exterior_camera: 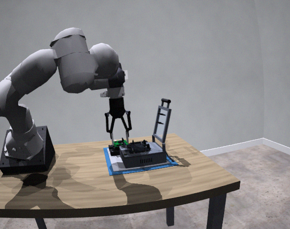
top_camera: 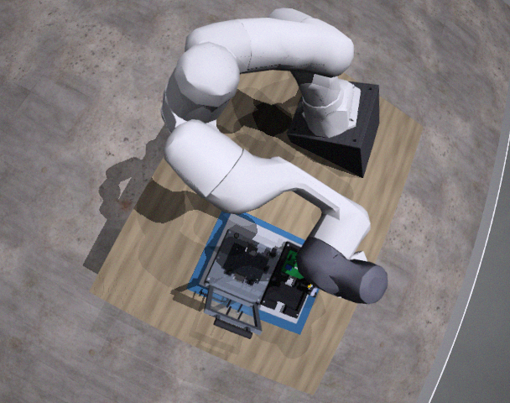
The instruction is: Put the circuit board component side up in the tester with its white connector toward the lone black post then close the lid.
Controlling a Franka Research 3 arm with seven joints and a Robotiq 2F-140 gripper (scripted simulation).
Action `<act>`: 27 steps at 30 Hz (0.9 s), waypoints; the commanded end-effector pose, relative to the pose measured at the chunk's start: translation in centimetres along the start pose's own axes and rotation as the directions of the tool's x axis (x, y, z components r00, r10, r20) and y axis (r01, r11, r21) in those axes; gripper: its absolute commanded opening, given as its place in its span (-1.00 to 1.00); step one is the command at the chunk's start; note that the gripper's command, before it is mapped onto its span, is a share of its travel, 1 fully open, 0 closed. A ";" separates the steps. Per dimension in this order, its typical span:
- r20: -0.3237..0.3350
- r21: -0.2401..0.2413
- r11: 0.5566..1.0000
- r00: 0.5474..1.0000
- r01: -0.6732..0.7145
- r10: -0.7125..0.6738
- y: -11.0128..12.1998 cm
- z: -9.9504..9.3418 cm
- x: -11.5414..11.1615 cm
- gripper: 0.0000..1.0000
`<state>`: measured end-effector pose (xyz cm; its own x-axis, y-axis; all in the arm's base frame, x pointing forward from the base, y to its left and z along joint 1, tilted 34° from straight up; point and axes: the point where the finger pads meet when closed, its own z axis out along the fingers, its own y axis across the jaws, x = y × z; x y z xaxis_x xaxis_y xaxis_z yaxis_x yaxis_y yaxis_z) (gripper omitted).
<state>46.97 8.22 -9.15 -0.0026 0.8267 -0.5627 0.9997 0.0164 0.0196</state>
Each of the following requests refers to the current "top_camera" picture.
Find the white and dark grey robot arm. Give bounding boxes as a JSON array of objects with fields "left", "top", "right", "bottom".
[{"left": 160, "top": 8, "right": 388, "bottom": 304}]

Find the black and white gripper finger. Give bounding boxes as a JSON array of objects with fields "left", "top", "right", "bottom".
[{"left": 292, "top": 276, "right": 317, "bottom": 297}]

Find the green circuit board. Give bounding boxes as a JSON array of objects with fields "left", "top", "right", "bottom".
[{"left": 281, "top": 250, "right": 304, "bottom": 279}]

